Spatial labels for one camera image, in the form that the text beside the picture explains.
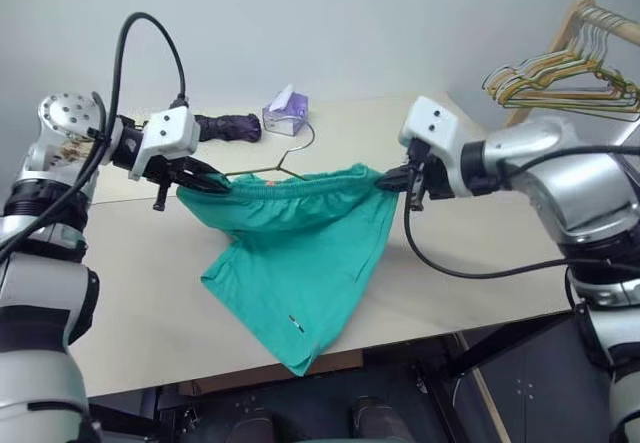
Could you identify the folded dark purple umbrella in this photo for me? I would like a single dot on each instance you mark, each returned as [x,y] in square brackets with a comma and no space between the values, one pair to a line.
[230,128]

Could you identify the green shorts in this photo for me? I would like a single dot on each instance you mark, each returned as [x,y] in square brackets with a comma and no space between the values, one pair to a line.
[300,263]

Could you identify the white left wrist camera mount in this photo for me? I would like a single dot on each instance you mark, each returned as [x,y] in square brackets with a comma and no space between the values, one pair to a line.
[170,130]

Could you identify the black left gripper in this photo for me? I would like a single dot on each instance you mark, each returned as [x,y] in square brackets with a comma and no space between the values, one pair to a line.
[167,170]

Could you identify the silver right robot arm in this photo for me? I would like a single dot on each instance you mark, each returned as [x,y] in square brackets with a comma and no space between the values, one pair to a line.
[565,173]

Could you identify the dark rounded shape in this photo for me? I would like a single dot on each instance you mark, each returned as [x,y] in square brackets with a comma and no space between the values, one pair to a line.
[255,428]
[375,420]

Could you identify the purple tissue box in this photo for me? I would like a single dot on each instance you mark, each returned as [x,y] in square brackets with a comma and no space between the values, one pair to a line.
[285,113]

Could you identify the black table frame brace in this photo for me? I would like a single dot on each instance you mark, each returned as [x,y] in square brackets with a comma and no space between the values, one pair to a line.
[130,413]
[515,345]

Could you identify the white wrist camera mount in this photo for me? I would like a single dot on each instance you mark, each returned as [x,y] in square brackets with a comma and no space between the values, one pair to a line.
[170,130]
[435,125]

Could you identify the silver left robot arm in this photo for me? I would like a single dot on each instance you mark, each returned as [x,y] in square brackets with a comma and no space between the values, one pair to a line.
[45,283]

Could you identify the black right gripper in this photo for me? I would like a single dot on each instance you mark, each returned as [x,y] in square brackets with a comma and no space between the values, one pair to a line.
[435,183]

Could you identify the bundle of hangers on rack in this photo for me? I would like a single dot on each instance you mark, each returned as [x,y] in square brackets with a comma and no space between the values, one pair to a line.
[570,18]

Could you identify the light wooden slat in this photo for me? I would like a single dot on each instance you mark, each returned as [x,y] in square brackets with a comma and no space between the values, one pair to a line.
[482,393]

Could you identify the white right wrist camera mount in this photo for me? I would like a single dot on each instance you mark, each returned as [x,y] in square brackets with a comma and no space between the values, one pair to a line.
[435,125]

